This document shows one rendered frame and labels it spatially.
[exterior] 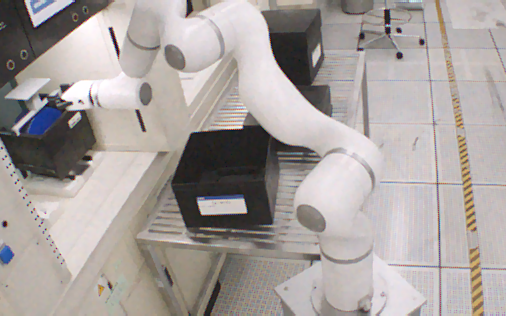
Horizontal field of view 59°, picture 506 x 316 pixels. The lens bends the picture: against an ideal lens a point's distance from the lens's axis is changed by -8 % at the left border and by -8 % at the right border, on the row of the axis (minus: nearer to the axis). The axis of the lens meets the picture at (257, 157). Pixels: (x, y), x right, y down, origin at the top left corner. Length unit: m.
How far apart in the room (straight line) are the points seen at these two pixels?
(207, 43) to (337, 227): 0.41
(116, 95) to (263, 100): 0.52
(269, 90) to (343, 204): 0.25
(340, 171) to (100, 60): 0.93
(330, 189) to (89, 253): 0.75
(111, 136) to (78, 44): 0.35
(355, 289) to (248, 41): 0.59
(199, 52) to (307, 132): 0.25
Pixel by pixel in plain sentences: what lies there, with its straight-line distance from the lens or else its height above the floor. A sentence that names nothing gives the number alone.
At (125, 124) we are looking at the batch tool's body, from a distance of 1.67.
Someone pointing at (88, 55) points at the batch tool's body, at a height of 1.24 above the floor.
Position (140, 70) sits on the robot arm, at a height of 1.30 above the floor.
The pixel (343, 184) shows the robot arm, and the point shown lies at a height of 1.17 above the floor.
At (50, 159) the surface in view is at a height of 1.03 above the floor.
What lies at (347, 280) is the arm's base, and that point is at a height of 0.89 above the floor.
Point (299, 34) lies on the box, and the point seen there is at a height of 1.00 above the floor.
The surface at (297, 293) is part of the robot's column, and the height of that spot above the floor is 0.76.
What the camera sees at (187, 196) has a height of 0.89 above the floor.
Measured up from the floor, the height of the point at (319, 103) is 0.86.
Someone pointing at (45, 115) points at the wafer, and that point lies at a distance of 1.65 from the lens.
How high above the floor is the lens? 1.74
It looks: 35 degrees down
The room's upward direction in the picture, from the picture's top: 11 degrees counter-clockwise
